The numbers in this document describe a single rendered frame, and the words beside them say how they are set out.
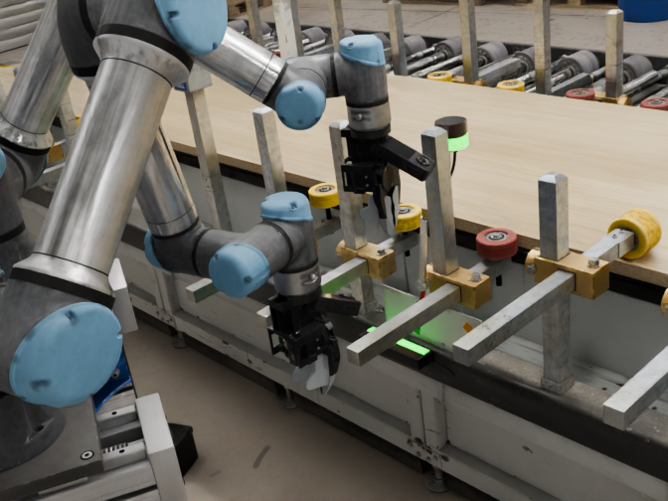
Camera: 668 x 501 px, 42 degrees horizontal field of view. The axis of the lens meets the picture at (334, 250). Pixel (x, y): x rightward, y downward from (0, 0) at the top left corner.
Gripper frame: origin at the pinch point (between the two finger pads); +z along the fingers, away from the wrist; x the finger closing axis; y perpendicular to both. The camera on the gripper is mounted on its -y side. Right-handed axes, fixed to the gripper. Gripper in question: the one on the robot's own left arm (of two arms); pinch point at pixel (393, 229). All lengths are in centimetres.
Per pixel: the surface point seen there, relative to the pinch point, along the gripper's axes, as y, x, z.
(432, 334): -2.8, -7.4, 26.8
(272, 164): 39.6, -24.3, -1.4
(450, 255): -7.7, -8.0, 8.7
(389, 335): -3.7, 14.0, 13.8
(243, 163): 67, -51, 10
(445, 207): -7.6, -7.8, -1.6
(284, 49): 109, -151, 5
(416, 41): 76, -200, 15
